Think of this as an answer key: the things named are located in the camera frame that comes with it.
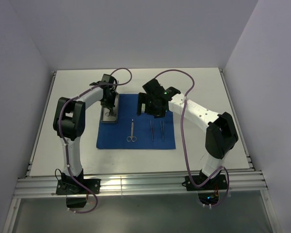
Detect metal instrument tray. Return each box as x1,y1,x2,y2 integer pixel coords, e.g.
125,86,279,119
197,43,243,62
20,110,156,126
100,93,119,124

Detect aluminium front rail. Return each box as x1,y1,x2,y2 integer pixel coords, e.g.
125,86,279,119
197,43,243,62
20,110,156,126
13,171,268,199

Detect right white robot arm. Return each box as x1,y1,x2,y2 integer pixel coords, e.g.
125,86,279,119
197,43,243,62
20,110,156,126
137,79,239,188

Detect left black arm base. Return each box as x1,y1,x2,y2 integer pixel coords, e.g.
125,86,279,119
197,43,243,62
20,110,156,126
56,179,101,208

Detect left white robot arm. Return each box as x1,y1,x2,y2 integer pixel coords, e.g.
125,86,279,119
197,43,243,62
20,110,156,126
53,74,119,189

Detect metal forceps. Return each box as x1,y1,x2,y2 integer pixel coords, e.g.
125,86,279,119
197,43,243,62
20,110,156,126
105,107,117,117

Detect blue surgical cloth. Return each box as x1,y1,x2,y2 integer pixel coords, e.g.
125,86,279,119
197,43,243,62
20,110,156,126
96,94,176,150

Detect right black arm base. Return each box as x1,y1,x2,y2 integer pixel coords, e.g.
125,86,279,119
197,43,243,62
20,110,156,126
182,172,229,205

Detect metal scissors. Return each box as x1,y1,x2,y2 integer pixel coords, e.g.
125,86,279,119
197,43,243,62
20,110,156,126
126,119,137,142

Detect metal pointed tweezers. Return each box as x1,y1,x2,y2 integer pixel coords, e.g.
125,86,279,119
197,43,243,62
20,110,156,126
150,120,154,142
160,121,165,142

